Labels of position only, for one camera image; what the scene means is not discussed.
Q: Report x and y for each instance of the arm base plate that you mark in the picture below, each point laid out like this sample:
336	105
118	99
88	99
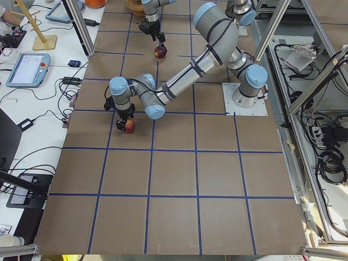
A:
238	105

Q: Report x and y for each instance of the wooden mug stand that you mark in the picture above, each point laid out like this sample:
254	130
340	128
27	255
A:
41	42

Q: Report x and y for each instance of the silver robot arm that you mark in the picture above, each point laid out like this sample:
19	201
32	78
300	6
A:
151	9
221	35

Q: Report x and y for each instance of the dark red apple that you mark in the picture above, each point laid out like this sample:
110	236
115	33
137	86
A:
160	52

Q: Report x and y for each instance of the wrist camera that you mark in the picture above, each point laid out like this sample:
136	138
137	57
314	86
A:
109	103

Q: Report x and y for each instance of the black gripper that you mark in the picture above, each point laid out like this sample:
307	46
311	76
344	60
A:
151	27
124	113

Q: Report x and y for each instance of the red yellow apple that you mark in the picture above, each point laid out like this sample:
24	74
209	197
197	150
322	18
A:
130	126

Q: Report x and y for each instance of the blue teach pendant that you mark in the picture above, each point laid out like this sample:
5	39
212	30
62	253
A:
29	70
59	13

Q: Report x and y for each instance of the orange round object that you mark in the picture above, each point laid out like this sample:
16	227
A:
95	3

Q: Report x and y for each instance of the woven wicker basket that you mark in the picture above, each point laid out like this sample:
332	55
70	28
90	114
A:
136	7

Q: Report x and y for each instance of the black monitor stand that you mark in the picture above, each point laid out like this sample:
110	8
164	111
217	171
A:
29	189

